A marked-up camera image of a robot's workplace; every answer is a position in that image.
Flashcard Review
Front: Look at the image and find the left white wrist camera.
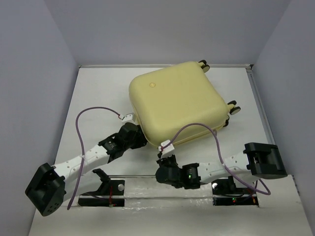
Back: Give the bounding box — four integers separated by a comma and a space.
122, 113, 136, 124

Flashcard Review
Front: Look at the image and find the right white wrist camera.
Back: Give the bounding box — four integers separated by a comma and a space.
158, 140, 175, 154

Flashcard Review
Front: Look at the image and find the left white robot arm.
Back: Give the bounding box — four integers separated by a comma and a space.
25, 122, 148, 216

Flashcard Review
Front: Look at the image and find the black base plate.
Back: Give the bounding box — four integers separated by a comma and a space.
211, 177, 259, 207
77, 169, 125, 207

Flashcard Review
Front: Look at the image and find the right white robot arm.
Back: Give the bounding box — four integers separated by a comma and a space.
155, 140, 288, 193

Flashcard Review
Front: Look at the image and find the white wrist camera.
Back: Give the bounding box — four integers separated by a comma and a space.
158, 140, 175, 154
122, 113, 136, 124

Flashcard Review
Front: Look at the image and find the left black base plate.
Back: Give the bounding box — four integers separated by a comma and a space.
77, 169, 125, 207

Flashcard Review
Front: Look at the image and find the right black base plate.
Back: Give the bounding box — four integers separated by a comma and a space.
211, 177, 259, 207

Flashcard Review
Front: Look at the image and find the yellow suitcase with black lining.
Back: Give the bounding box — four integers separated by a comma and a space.
128, 60, 241, 147

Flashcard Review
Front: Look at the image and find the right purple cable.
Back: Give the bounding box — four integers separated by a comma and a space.
167, 122, 271, 196

